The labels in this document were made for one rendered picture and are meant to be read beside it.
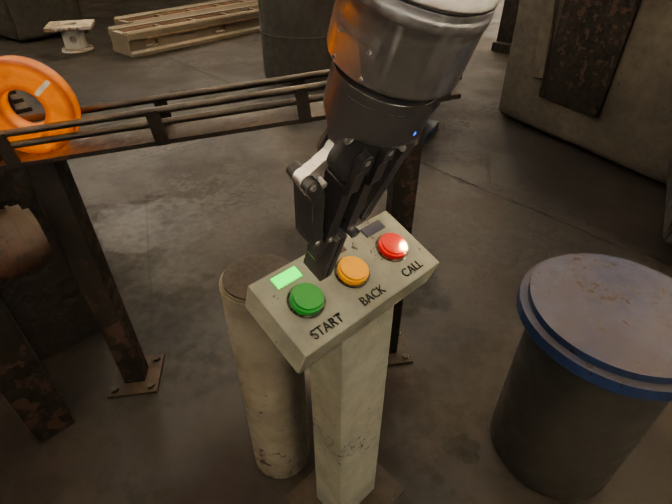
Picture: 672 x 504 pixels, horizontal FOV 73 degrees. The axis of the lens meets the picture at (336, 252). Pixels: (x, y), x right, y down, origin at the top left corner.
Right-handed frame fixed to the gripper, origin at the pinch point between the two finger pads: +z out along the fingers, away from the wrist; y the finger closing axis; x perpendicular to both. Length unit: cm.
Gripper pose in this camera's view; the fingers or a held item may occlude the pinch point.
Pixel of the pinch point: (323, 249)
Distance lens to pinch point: 45.3
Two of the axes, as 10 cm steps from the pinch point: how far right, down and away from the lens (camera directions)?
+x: 6.4, 6.9, -3.3
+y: -7.3, 4.2, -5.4
